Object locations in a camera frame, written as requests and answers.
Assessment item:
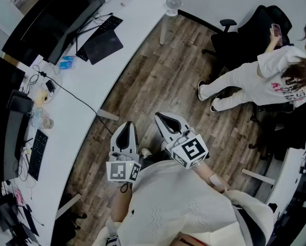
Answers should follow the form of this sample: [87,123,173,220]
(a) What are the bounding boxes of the black keyboard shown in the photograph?
[75,15,124,62]
[27,129,49,181]

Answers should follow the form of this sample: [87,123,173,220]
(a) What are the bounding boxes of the black power cable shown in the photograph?
[36,70,115,136]

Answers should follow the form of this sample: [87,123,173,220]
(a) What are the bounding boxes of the person's white knit top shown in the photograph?
[91,159,275,246]

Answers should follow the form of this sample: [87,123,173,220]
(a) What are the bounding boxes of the dark mouse pad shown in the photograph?
[83,29,124,66]

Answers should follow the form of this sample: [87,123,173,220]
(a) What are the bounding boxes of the black flat monitor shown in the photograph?
[3,110,31,181]
[0,56,26,112]

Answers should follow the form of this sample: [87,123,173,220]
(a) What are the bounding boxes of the blue tissue packet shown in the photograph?
[58,55,76,71]

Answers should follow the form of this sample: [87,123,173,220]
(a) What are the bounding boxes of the glass jar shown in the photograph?
[40,116,54,130]

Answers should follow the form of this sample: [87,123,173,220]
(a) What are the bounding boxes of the white desk leg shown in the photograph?
[96,108,120,121]
[241,168,276,186]
[55,193,82,220]

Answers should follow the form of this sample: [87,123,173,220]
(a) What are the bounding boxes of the black power adapter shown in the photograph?
[45,79,56,93]

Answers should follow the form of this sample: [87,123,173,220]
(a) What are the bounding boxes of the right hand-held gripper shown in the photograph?
[155,111,210,170]

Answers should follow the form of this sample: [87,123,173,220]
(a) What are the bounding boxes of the white desk fan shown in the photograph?
[164,0,183,17]

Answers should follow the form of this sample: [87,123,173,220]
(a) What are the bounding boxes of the person's right forearm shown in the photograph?
[193,162,232,195]

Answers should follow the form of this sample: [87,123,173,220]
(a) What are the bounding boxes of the pink card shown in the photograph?
[13,188,25,206]

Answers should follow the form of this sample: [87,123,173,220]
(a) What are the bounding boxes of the person's dark trousers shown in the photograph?
[139,152,172,168]

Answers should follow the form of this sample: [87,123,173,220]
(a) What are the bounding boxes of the person's left forearm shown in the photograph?
[111,182,132,222]

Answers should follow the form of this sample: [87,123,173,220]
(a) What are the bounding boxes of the yellow paper bag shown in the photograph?
[33,89,49,105]

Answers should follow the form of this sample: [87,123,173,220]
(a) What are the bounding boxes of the white adhesive patch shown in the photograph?
[209,174,222,188]

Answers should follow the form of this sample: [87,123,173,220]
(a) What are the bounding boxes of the pile of black equipment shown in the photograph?
[0,193,41,246]

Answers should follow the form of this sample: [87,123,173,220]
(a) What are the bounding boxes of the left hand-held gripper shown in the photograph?
[106,121,142,183]

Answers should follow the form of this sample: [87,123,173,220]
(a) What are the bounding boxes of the black shoulder strap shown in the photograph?
[231,203,269,246]

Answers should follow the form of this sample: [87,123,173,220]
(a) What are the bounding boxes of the clear plastic bottle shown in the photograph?
[29,108,44,128]

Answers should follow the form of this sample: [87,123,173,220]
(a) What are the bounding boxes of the grey bag strap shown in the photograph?
[105,218,119,246]

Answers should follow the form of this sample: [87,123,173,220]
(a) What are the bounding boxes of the large curved black monitor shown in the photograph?
[1,0,104,66]

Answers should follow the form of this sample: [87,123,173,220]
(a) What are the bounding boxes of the thin black cable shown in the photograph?
[93,12,115,27]

